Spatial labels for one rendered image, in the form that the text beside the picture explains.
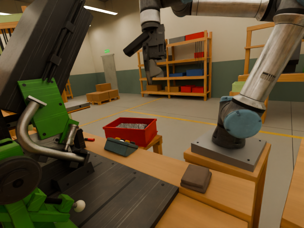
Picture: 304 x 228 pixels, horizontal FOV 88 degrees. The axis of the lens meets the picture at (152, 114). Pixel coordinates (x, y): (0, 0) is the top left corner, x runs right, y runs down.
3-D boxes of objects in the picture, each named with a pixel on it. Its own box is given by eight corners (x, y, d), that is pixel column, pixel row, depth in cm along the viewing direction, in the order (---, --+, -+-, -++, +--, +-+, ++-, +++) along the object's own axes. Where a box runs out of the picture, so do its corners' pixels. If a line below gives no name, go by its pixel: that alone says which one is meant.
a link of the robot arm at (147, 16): (137, 11, 56) (143, 21, 63) (138, 25, 56) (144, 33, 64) (158, 7, 54) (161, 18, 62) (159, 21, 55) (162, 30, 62)
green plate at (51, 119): (65, 130, 68) (47, 83, 65) (73, 128, 63) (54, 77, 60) (34, 141, 59) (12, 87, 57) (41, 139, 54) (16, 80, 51)
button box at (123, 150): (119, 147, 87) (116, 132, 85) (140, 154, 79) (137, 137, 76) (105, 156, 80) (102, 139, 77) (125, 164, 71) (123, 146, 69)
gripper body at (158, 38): (164, 56, 56) (162, 20, 54) (141, 59, 58) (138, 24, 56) (167, 60, 63) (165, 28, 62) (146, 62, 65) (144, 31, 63)
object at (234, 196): (55, 137, 141) (50, 121, 137) (251, 217, 54) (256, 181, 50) (37, 144, 130) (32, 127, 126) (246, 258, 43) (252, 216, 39)
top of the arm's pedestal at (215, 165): (210, 136, 103) (210, 130, 102) (270, 150, 81) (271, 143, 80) (183, 159, 81) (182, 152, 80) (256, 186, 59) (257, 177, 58)
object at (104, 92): (107, 98, 769) (105, 83, 748) (120, 98, 728) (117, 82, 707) (87, 104, 673) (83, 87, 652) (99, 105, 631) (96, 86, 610)
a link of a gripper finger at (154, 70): (161, 83, 58) (159, 57, 57) (145, 84, 59) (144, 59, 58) (162, 83, 61) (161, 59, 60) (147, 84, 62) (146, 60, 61)
